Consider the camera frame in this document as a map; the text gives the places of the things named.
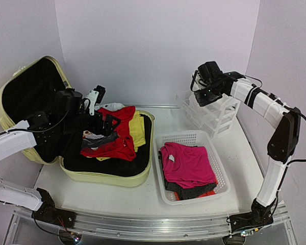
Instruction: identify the orange garment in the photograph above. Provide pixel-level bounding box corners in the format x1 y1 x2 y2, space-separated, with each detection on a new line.
173 190 216 201

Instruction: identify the magenta garment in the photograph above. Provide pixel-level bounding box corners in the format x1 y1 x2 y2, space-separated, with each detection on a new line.
160 142 217 189

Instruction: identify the pale green hard-shell suitcase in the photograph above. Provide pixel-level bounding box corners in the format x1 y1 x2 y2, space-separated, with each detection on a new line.
0 56 154 187

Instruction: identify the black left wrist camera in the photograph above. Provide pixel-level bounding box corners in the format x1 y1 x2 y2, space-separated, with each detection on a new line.
53 88 83 115

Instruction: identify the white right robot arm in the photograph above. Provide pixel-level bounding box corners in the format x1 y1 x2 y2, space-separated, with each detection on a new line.
190 70 306 226

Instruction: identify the white plastic drawer organizer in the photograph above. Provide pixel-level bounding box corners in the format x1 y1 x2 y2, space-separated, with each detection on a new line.
175 90 240 139

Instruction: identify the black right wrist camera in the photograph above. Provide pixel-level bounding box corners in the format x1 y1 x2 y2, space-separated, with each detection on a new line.
198 61 223 82

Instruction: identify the red folded garment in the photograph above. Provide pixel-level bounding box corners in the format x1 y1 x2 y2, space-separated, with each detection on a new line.
81 106 136 161

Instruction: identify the yellow folded garment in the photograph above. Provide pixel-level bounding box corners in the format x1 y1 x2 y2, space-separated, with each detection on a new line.
95 109 146 162

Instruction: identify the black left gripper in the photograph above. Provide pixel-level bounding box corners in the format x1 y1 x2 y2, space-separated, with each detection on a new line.
60 108 120 136

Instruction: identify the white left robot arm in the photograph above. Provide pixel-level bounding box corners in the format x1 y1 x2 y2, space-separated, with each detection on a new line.
0 153 123 213

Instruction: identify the white small bottle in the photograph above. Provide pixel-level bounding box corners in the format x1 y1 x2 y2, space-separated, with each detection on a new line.
94 103 124 112

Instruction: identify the white perforated plastic basket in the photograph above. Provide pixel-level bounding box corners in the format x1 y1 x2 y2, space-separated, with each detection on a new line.
154 130 231 205

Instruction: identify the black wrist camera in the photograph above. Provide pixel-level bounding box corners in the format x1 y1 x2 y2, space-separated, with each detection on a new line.
198 61 223 82
53 88 83 115

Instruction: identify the white printed garment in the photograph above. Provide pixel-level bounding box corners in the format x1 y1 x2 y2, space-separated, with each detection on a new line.
81 131 118 149

